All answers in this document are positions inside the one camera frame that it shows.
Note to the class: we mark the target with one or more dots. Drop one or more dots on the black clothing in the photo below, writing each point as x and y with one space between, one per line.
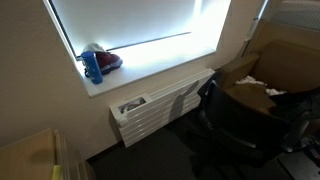
295 97

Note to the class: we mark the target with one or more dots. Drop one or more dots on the black mesh office chair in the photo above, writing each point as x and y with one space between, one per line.
240 128

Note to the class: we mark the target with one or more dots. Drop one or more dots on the white radiator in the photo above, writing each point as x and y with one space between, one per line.
160 106

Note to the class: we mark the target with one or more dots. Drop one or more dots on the white window sill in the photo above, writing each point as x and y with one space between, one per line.
146 66

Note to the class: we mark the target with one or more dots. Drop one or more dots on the colourful radiator sticker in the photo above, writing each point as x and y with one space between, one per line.
132 104

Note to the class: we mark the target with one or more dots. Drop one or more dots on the white radiator knob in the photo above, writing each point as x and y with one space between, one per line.
122 121

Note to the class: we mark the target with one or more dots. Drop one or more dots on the blue bottle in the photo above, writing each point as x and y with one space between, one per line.
92 68

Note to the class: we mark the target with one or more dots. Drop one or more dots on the white crumpled paper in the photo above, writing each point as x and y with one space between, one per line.
249 81

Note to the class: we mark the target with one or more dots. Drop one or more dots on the crumpled white cloth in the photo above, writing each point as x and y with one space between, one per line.
275 92

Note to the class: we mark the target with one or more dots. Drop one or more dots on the brown cardboard box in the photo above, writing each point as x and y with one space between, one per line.
286 63

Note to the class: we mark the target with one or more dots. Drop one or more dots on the yellow item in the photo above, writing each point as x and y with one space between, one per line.
56 172

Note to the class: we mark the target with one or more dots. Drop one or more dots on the grey striped pillow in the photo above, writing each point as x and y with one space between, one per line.
298 13

